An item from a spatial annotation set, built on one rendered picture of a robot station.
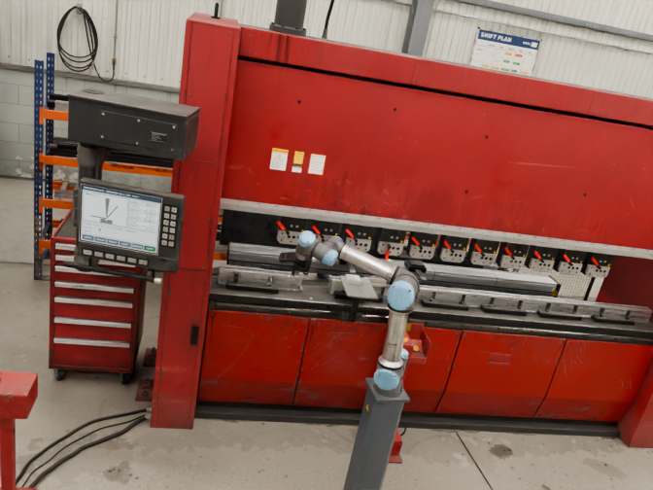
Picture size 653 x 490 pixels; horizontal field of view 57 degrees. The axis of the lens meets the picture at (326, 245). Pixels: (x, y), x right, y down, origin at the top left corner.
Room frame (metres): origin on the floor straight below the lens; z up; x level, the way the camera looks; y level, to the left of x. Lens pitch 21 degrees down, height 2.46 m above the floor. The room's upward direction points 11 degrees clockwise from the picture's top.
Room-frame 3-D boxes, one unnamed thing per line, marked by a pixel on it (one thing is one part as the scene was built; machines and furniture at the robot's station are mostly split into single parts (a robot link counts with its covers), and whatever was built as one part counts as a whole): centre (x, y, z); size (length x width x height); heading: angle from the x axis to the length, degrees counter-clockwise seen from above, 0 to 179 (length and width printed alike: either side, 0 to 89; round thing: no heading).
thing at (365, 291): (3.23, -0.23, 1.00); 0.26 x 0.18 x 0.01; 13
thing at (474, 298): (3.65, -1.43, 0.92); 1.67 x 0.06 x 0.10; 103
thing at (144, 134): (2.59, 0.92, 1.53); 0.51 x 0.25 x 0.85; 92
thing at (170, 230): (2.50, 0.87, 1.42); 0.45 x 0.12 x 0.36; 92
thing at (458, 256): (3.50, -0.76, 1.26); 0.15 x 0.09 x 0.17; 103
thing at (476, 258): (3.54, -0.95, 1.26); 0.15 x 0.09 x 0.17; 103
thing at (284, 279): (3.25, 0.34, 0.92); 0.50 x 0.06 x 0.10; 103
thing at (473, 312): (3.47, -0.84, 0.85); 3.00 x 0.21 x 0.04; 103
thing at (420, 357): (3.13, -0.58, 0.75); 0.20 x 0.16 x 0.18; 103
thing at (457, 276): (3.75, -0.52, 0.93); 2.30 x 0.14 x 0.10; 103
